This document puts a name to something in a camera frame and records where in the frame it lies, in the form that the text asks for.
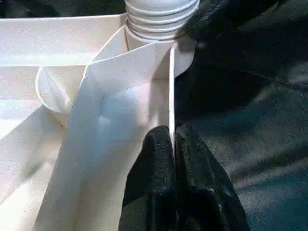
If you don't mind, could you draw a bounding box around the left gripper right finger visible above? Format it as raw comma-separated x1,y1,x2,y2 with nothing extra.
173,126,252,231

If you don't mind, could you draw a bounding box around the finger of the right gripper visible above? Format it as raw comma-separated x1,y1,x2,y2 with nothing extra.
177,0,280,46

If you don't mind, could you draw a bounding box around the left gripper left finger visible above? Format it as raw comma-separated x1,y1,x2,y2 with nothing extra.
119,125,179,231

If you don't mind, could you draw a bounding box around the white plastic table leg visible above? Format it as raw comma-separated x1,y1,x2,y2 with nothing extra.
124,0,200,41

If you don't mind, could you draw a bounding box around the white plastic table top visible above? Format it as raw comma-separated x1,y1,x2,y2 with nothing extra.
0,13,199,231

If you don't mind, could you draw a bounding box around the black work surface mat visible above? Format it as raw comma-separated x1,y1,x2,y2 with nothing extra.
0,0,308,231

